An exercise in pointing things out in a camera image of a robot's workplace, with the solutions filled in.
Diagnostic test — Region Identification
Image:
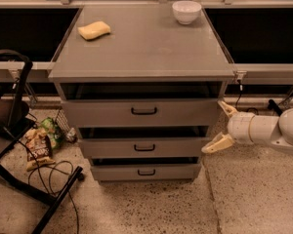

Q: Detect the brown snack bag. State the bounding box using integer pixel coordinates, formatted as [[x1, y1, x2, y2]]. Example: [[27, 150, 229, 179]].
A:
[[25, 129, 55, 172]]

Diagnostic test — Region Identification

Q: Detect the white bowl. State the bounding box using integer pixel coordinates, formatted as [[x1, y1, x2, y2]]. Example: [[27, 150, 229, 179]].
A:
[[172, 0, 202, 25]]

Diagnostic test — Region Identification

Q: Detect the grey drawer cabinet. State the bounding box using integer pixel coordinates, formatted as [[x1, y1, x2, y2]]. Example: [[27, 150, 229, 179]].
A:
[[50, 4, 233, 167]]

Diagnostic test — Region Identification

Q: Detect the yellow sponge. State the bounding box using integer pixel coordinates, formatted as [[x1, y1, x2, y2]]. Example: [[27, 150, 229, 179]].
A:
[[78, 21, 110, 40]]

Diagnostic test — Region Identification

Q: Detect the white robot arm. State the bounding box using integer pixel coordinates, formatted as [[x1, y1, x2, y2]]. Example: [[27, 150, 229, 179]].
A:
[[201, 100, 293, 156]]

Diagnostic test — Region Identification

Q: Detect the green snack bag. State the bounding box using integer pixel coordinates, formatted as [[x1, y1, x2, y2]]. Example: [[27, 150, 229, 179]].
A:
[[40, 117, 63, 149]]

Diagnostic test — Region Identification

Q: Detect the grey bottom drawer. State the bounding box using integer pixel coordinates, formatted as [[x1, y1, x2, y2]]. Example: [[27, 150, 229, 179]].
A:
[[91, 164, 201, 181]]

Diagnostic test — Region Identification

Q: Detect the black power adapter cable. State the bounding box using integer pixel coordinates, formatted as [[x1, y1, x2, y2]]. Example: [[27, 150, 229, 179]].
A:
[[234, 78, 262, 115]]

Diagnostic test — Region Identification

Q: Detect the black floor cable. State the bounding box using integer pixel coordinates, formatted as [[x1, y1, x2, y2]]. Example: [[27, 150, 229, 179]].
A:
[[18, 136, 81, 234]]

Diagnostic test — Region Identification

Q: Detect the black chair frame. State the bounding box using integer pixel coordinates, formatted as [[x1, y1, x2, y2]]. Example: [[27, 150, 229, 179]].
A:
[[0, 49, 82, 234]]

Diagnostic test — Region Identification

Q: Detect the grey drawer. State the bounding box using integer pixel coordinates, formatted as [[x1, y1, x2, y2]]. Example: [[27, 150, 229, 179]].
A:
[[91, 164, 201, 181], [79, 137, 209, 159], [62, 99, 220, 128]]

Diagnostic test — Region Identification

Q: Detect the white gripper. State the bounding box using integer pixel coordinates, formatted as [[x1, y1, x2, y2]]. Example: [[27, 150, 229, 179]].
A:
[[201, 100, 255, 154]]

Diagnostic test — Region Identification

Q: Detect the black stand leg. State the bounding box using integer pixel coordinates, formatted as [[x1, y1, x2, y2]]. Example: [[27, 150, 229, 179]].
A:
[[268, 99, 282, 116]]

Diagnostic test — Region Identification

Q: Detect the grey middle drawer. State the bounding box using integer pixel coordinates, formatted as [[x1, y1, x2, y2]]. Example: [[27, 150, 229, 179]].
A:
[[79, 137, 209, 159]]

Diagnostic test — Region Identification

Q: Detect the grey top drawer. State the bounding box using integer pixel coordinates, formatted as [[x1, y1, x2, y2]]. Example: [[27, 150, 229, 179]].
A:
[[62, 99, 220, 128]]

